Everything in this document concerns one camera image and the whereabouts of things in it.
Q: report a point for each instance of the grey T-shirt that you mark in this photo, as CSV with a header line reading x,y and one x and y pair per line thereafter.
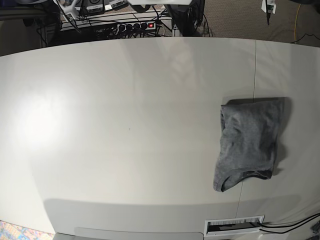
x,y
249,140

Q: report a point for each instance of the white table leg column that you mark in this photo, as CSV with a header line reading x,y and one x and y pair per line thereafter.
x,y
175,21

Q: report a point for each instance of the black power strip red switch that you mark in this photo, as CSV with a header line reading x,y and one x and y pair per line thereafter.
x,y
137,27

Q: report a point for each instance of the white cable grommet tray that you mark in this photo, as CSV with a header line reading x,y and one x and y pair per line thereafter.
x,y
233,226

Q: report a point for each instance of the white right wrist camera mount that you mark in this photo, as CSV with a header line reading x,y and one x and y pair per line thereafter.
x,y
68,9

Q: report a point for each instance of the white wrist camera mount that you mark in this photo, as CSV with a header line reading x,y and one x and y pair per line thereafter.
x,y
269,6
68,9

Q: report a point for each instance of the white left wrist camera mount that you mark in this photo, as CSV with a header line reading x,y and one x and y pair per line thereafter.
x,y
269,6

